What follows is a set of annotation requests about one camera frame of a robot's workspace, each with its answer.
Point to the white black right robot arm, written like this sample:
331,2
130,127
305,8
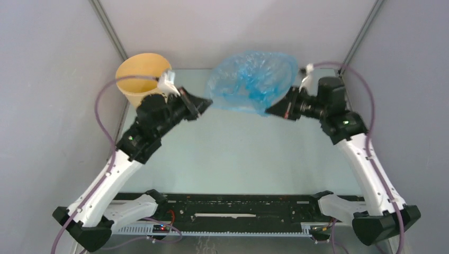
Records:
385,213

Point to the white cable duct rail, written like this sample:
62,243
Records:
147,229

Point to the yellow capybara trash bin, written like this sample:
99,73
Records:
135,89

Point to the blue plastic trash bag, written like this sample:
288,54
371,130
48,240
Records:
251,81

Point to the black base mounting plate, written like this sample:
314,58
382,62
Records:
243,213

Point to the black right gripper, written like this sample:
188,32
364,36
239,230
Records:
285,108

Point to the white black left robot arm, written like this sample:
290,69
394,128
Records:
92,219

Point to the small electronics board with LEDs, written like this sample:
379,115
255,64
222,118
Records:
160,228

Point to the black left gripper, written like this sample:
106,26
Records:
196,106

